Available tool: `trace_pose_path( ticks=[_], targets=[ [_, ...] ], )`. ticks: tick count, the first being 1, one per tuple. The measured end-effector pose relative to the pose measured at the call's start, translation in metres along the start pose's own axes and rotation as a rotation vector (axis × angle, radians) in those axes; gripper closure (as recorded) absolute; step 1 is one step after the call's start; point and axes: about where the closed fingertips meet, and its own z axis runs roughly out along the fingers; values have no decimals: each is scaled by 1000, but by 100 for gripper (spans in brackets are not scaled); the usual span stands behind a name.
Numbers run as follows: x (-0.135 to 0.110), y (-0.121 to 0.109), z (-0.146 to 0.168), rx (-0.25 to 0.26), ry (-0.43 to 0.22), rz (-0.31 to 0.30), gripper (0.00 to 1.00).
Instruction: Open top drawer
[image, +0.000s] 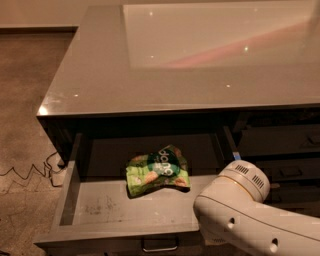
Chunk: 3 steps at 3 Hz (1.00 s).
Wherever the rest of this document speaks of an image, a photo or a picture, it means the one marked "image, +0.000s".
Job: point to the grey drawer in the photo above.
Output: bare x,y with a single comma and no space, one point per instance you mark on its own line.
279,140
293,195
291,169
95,213

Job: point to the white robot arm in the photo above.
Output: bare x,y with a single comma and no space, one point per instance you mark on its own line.
232,208

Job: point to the grey drawer cabinet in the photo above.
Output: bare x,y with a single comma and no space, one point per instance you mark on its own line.
188,68

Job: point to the green snack bag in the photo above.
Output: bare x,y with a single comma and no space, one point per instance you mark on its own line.
164,168

